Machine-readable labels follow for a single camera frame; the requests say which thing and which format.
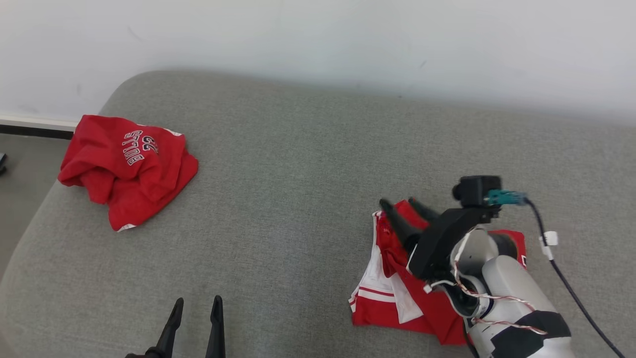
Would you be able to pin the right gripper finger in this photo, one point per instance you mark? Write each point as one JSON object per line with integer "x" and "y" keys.
{"x": 401, "y": 226}
{"x": 425, "y": 211}

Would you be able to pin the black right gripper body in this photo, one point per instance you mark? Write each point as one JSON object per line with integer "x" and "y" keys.
{"x": 437, "y": 243}

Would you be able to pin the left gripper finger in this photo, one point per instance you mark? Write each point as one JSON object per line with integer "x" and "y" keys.
{"x": 217, "y": 328}
{"x": 170, "y": 333}

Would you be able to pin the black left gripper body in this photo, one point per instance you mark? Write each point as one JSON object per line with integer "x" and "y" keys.
{"x": 146, "y": 355}

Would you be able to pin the red shirt with white sleeves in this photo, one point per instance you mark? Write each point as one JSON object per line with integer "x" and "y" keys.
{"x": 387, "y": 308}

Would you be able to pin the grey fabric sofa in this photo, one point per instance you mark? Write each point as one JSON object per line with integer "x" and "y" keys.
{"x": 298, "y": 199}

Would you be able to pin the red Bulls 23 garment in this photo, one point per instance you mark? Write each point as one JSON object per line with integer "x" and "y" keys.
{"x": 124, "y": 174}

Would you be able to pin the small dark object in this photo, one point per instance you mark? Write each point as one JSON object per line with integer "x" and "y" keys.
{"x": 2, "y": 163}

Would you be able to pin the white black skirting board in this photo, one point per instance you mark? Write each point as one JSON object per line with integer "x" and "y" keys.
{"x": 35, "y": 127}

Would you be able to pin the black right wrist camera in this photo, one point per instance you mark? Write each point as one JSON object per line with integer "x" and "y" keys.
{"x": 474, "y": 191}

